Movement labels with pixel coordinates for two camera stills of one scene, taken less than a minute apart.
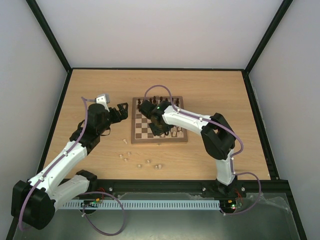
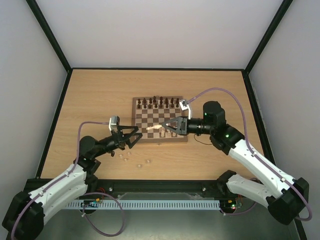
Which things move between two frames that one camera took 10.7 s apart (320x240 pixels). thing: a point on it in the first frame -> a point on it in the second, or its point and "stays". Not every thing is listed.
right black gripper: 157,125 -> 184,125
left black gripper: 124,113 -> 120,138
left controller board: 90,203 stays
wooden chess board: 141,131 stays
